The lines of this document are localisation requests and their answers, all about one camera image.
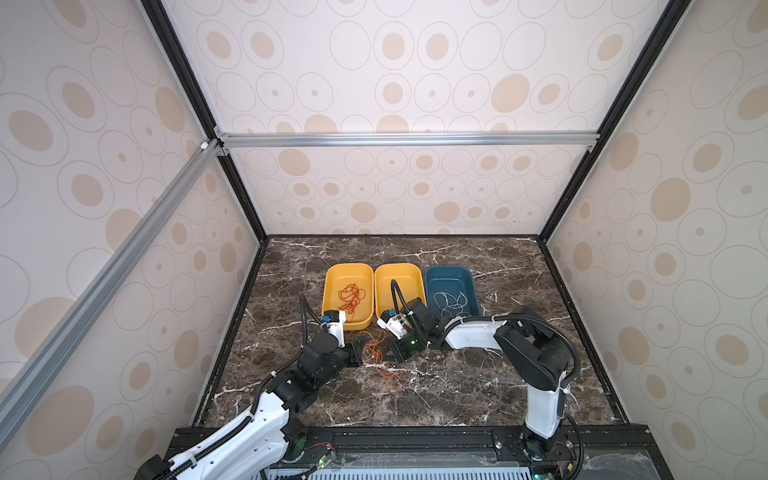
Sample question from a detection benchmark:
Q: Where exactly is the middle yellow plastic tray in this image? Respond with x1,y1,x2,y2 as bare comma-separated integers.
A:
374,263,427,319

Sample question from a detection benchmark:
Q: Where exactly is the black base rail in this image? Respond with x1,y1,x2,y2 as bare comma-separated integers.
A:
280,420,672,479

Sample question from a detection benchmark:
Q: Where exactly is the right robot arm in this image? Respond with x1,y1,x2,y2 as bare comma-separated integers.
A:
377,299,581,442

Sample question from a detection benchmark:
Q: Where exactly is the yellow plastic tray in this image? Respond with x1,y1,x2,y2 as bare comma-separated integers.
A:
321,263,375,331
374,263,427,319

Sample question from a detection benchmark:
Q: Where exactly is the right black corner post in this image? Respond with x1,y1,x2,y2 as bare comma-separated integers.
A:
538,0,693,245

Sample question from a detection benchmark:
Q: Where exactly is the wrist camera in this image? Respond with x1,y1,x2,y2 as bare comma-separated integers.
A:
377,310,409,340
321,310,346,348

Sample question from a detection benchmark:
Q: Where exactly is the right arm black hose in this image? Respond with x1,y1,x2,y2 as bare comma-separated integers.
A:
389,278,583,391

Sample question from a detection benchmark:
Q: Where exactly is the black corner post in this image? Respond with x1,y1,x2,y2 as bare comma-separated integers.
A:
140,0,269,243
538,0,693,245

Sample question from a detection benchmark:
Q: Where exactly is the left aluminium rail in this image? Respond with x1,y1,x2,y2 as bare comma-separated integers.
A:
1,139,222,448

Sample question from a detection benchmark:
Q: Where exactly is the back aluminium rail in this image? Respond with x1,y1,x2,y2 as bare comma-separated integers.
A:
218,130,600,149

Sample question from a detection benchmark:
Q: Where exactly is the arm black hose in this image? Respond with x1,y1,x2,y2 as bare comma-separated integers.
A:
389,278,583,391
161,292,328,480

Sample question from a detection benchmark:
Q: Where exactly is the white cable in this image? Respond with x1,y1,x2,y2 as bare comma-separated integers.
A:
433,290,473,319

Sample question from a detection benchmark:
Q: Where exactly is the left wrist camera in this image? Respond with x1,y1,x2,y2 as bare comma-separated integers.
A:
321,310,346,348

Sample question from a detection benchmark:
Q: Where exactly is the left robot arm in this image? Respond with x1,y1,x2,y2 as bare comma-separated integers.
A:
135,331,369,479

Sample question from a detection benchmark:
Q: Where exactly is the teal plastic tray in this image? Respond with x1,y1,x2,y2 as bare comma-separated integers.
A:
425,266,479,319

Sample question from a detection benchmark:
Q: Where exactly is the left arm black hose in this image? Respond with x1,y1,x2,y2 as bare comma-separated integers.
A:
161,292,328,480

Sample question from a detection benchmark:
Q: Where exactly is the left black corner post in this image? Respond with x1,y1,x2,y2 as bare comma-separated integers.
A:
140,0,269,243

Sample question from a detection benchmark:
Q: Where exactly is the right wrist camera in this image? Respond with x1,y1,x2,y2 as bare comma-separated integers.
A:
377,310,409,340

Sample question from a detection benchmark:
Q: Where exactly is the left yellow plastic tray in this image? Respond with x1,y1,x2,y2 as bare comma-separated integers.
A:
321,263,375,331

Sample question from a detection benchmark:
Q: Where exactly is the orange cable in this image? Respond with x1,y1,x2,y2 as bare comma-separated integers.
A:
362,328,415,389

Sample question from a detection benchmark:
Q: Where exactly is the aluminium rail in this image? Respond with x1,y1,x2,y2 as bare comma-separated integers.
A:
1,139,222,448
218,130,600,149

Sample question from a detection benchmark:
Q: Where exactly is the red cable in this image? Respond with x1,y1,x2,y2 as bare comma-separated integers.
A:
335,283,368,324

